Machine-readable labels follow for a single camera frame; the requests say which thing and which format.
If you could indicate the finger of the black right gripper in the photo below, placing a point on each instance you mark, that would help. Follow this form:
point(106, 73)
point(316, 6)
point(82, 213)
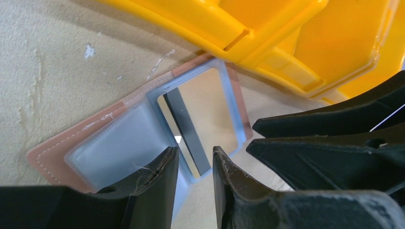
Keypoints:
point(380, 107)
point(367, 161)

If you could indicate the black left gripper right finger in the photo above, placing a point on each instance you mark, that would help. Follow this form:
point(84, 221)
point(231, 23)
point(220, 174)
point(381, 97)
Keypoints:
point(242, 202)

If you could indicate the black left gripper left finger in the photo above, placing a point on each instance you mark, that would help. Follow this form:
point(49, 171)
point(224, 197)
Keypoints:
point(143, 200)

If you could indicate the gold card with black stripe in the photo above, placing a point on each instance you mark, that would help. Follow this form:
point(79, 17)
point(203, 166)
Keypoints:
point(199, 118)

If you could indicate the pink leather card holder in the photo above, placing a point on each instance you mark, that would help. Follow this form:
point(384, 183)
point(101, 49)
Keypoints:
point(128, 135)

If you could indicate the yellow right bin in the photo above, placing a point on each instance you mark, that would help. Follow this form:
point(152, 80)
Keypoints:
point(391, 61)

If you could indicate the yellow bin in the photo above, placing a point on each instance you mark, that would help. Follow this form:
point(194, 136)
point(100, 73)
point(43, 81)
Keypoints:
point(240, 31)
point(391, 61)
point(339, 44)

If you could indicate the yellow middle bin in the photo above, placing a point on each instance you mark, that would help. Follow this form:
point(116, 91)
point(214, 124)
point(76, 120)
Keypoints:
point(339, 44)

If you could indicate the yellow left bin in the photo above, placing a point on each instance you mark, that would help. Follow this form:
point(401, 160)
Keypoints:
point(240, 31)

